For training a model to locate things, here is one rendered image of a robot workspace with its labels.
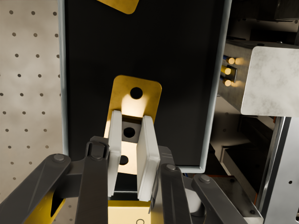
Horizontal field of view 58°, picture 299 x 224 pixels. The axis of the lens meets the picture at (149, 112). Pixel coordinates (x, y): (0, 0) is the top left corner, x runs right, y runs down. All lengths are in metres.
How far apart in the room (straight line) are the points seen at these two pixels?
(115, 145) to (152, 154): 0.02
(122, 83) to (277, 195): 0.42
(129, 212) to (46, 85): 0.51
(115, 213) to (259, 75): 0.22
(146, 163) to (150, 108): 0.07
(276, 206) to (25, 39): 0.66
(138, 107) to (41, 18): 0.54
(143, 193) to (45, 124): 0.63
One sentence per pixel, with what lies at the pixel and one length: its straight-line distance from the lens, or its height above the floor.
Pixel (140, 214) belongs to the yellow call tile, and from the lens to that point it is 0.31.
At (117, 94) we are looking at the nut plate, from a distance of 0.21.
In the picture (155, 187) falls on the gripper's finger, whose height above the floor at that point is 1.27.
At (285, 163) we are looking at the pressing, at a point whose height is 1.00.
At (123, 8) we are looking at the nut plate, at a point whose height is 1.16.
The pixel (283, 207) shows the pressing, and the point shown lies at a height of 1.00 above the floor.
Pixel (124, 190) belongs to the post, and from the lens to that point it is 0.31.
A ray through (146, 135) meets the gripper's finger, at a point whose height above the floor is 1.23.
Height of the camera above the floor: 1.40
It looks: 71 degrees down
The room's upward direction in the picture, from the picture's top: 167 degrees clockwise
